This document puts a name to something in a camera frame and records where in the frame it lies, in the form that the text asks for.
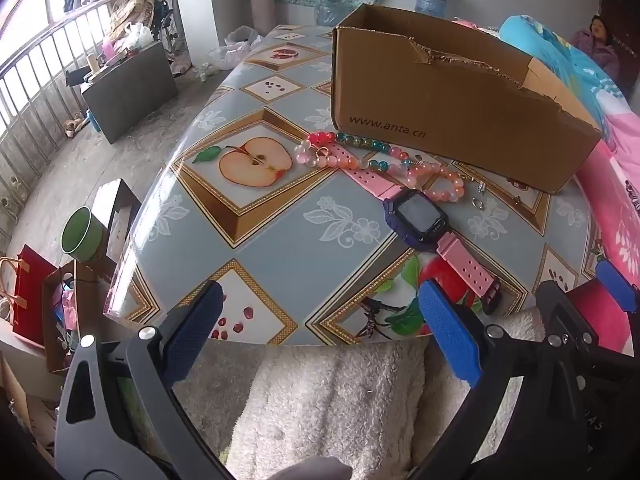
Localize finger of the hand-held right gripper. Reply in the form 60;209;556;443
536;280;601;351
595;257;640;312

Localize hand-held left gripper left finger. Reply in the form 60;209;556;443
55;279;228;480

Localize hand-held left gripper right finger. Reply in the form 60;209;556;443
400;279;592;480

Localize pink strap smartwatch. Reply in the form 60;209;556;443
320;144;503;316

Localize pink orange bead bracelet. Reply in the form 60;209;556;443
404;165;466;204

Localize multicolour glass bead bracelet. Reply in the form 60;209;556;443
307;130;418;173

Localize pale pink bead bracelet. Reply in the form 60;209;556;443
294;142;361;171

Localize brown cardboard box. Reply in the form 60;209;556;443
330;2;603;196

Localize red cloth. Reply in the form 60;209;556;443
574;280;632;352

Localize pink quilt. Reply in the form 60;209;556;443
575;95;640;291

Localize open cardboard box with clutter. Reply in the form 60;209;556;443
42;260;112;376

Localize white fluffy blanket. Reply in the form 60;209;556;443
190;305;546;480

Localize green cup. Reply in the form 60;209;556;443
61;206;108;263

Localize red paper bag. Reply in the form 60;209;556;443
0;245;58;348

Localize pair of slippers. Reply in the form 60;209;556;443
61;116;92;137

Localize blue quilt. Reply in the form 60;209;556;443
500;15;628;108

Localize grey cabinet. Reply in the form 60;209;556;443
81;40;179;145

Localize brown wooden door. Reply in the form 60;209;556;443
599;0;640;98

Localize clear plastic bags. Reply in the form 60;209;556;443
207;25;264;71

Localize white plastic bag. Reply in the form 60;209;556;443
122;22;153;53

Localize wheelchair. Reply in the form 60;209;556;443
151;0;180;56

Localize metal railing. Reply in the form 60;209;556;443
0;0;115;211

